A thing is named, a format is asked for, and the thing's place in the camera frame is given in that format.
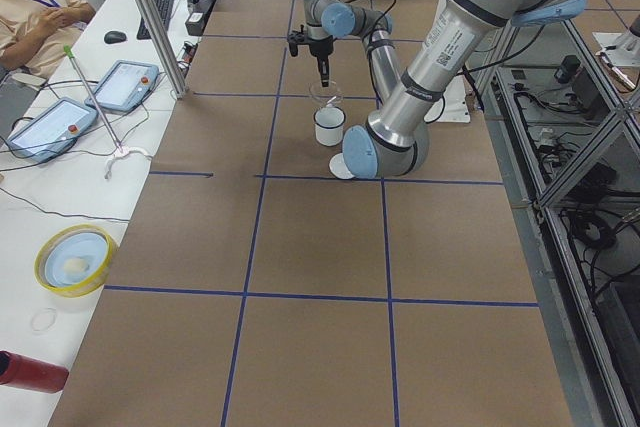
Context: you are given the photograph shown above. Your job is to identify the white enamel mug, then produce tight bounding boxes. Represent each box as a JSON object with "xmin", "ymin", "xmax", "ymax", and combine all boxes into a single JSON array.
[{"xmin": 314, "ymin": 105, "xmax": 346, "ymax": 147}]

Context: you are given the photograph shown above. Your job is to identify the white mug lid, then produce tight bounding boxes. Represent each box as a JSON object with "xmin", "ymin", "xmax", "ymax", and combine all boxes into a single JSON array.
[{"xmin": 329, "ymin": 153, "xmax": 355, "ymax": 180}]

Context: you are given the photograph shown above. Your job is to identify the aluminium frame post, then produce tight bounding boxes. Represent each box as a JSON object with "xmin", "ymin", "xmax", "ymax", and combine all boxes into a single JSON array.
[{"xmin": 135, "ymin": 0, "xmax": 187, "ymax": 99}]

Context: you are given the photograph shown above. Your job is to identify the pink green reacher stick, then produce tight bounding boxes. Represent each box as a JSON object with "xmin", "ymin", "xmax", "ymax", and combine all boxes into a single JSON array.
[{"xmin": 63, "ymin": 45, "xmax": 152, "ymax": 180}]

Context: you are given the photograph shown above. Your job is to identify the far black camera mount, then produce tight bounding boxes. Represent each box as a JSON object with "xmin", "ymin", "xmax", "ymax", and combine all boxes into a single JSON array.
[{"xmin": 287, "ymin": 24, "xmax": 308, "ymax": 57}]

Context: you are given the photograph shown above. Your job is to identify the far teach pendant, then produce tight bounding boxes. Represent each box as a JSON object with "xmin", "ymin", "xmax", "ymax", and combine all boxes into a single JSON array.
[{"xmin": 92, "ymin": 60, "xmax": 160, "ymax": 114}]

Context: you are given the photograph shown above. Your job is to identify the yellow tape roll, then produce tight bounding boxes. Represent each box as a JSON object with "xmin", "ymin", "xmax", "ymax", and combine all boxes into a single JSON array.
[{"xmin": 34, "ymin": 224, "xmax": 118, "ymax": 298}]

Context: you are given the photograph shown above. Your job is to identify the black mini computer box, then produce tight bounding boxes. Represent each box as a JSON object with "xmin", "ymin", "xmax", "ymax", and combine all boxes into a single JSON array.
[{"xmin": 185, "ymin": 0, "xmax": 215, "ymax": 36}]

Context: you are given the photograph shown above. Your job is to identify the black computer mouse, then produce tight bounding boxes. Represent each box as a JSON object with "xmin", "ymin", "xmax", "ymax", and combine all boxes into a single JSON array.
[{"xmin": 103, "ymin": 30, "xmax": 128, "ymax": 45}]

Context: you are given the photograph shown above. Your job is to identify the black keyboard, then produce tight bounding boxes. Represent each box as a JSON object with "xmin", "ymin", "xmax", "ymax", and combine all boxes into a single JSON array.
[{"xmin": 136, "ymin": 0, "xmax": 177, "ymax": 41}]

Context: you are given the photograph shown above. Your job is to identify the near teach pendant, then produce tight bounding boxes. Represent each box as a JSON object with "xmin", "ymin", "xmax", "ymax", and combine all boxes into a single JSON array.
[{"xmin": 7, "ymin": 97, "xmax": 98, "ymax": 163}]

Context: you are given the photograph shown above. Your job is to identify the teach pendant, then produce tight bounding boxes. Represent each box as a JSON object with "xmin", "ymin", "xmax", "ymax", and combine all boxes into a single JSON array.
[
  {"xmin": 92, "ymin": 60, "xmax": 160, "ymax": 114},
  {"xmin": 7, "ymin": 97, "xmax": 98, "ymax": 163}
]

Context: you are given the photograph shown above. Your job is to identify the red cylinder bottle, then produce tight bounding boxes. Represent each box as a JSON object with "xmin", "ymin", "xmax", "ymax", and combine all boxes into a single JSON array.
[{"xmin": 1, "ymin": 351, "xmax": 69, "ymax": 393}]

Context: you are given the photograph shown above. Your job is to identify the person in beige shirt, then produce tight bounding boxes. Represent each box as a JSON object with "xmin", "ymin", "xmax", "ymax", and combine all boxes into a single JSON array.
[{"xmin": 1, "ymin": 0, "xmax": 95, "ymax": 79}]

